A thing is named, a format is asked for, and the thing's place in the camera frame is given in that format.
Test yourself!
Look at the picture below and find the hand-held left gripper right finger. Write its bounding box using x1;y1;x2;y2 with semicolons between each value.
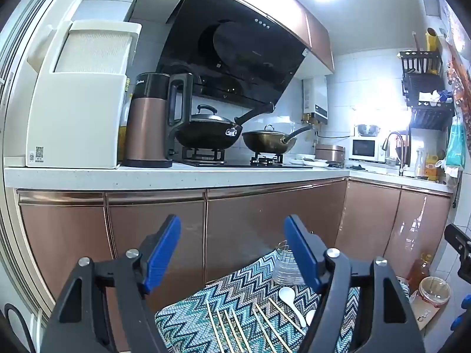
283;214;429;353

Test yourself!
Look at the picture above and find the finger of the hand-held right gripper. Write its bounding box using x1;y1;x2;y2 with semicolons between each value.
457;259;471;286
444;224;471;260

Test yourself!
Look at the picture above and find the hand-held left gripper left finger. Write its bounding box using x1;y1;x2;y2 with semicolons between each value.
39;214;182;353

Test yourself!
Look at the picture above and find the row of wooden chopsticks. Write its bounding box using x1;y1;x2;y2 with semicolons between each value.
205;299;308;353

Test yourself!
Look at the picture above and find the person's right hand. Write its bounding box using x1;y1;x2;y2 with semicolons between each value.
450;299;471;334

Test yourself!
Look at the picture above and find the clear glass bowl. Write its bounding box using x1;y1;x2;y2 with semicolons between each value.
271;255;308;287

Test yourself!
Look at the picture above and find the copper cabinet door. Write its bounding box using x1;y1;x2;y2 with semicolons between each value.
105;190;207;302
383;187;452;278
205;177;349;284
16;188;108;304
334;179;402;265

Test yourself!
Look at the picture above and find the clear plastic jar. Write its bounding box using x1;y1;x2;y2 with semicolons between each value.
409;276;452;331

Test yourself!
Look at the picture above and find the amber oil bottle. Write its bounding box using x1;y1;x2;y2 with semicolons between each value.
408;253;434;292

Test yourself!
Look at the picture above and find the yellow detergent jug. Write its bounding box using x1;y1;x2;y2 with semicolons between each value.
424;154;443;182

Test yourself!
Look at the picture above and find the zigzag patterned mat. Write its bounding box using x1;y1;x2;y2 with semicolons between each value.
155;250;362;353

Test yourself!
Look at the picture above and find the white dish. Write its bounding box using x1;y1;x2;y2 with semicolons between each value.
289;154;331;167

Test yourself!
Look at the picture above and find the teal plastic bag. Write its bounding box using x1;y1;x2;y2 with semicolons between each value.
445;117;467;168

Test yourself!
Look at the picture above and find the copper rice cooker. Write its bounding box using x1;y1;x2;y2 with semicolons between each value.
314;144;347;164

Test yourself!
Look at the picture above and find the gas stove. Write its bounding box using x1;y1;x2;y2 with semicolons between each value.
180;146;314;170

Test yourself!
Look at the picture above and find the kitchen faucet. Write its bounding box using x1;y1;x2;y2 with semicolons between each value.
382;131;406;177

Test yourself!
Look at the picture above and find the golden wok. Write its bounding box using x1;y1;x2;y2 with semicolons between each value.
242;124;314;154

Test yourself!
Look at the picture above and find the white microwave oven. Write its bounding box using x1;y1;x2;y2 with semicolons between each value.
348;136;388;163

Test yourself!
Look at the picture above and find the copper electric kettle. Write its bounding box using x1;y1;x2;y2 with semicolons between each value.
122;72;194;169

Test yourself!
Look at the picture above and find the black wok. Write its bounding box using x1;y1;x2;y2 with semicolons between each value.
175;102;276;150

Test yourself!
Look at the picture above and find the tall yellow oil bottle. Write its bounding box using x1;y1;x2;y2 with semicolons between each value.
119;76;134;165

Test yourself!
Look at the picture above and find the steel bowl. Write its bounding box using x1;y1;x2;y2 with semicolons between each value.
355;124;382;138

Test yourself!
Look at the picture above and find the glass wok lid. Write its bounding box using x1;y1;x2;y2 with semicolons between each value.
189;104;237;124

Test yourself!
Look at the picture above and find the white cloth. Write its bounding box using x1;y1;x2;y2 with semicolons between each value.
419;90;443;104

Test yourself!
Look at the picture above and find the white water heater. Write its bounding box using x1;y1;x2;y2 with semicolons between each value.
302;75;329;124

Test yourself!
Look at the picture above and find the white countertop appliance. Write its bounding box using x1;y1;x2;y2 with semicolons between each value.
25;20;143;169

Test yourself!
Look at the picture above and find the black dish rack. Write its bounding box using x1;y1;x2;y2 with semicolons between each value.
398;49;456;131

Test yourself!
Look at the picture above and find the black range hood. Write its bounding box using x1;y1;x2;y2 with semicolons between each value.
155;0;310;106

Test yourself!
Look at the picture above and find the black cable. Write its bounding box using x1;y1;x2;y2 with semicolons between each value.
3;302;38;353

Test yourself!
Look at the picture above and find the colourful wall hanging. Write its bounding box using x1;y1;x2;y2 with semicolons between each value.
439;2;471;119

